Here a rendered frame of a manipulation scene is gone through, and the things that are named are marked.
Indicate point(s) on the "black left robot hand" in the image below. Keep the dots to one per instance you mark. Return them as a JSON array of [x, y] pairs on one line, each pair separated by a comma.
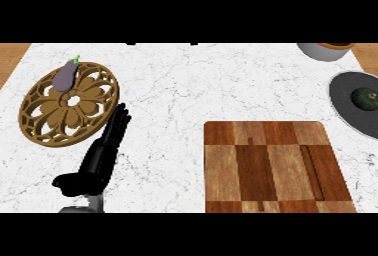
[[100, 155]]

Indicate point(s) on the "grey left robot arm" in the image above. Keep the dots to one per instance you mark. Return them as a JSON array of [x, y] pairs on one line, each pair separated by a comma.
[[82, 205]]

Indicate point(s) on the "wooden checkered cutting board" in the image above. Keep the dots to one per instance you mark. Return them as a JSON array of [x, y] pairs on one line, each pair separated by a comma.
[[274, 168]]

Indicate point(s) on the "dark grey pan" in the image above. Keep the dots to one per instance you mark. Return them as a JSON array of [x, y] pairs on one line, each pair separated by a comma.
[[354, 105]]

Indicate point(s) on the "dark green squash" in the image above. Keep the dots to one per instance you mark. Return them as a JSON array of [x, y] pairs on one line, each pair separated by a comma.
[[366, 99]]

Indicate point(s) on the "round wooden carved trivet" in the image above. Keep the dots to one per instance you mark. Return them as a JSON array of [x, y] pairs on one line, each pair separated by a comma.
[[67, 105]]

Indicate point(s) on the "purple eggplant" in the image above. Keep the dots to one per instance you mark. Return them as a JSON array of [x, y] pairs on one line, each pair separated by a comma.
[[65, 76]]

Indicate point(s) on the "grey pot with brown rim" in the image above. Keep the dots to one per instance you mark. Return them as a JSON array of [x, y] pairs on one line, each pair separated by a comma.
[[324, 50]]

